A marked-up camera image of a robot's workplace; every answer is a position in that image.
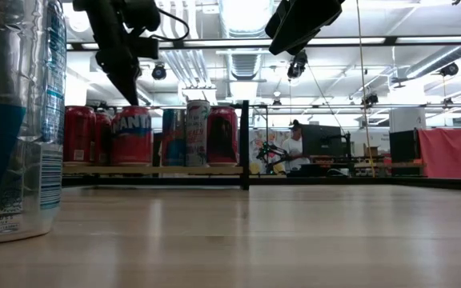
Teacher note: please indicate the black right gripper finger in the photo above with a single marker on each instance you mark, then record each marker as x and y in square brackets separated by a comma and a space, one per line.
[290, 28]

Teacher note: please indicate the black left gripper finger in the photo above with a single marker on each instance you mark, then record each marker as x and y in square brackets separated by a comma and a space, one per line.
[128, 88]

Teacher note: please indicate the red Fanta strawberry can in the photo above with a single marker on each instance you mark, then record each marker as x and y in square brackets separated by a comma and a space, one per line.
[131, 140]

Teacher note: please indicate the red Coke Zero can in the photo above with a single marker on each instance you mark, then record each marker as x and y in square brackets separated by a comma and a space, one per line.
[102, 140]

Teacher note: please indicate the blue silver Red Bull can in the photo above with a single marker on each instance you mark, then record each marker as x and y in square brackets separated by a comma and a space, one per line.
[173, 138]

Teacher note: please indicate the red Coca-Cola Star Wars can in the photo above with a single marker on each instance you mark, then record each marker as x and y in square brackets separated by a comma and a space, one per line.
[78, 136]

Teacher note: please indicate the white Celsius can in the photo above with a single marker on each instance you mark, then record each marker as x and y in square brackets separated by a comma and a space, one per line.
[197, 132]

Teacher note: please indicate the red soda can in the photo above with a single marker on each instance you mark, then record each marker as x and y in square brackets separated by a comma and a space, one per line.
[222, 136]

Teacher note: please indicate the small black green robot arm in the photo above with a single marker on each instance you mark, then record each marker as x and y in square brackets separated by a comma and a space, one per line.
[270, 154]

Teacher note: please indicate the floral patterned curtain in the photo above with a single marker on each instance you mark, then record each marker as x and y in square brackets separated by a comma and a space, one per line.
[260, 138]

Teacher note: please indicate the black monitor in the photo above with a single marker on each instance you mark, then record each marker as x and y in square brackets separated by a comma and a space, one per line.
[322, 140]
[404, 146]

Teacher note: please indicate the person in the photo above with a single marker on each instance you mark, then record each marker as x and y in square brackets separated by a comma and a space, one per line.
[294, 150]

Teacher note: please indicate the silver sugar-free Red Bull can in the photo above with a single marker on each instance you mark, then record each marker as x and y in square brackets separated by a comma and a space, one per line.
[14, 140]

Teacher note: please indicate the white tank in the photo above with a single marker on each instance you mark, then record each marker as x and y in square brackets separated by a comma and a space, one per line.
[406, 119]

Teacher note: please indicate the small brown cardboard box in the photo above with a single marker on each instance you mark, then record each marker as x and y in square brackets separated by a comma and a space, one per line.
[371, 151]

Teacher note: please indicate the black ceiling camera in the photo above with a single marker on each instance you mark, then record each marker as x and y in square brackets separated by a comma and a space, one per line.
[159, 72]
[297, 66]
[449, 69]
[370, 98]

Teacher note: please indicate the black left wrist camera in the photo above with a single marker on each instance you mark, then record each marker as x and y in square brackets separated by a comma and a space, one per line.
[142, 14]

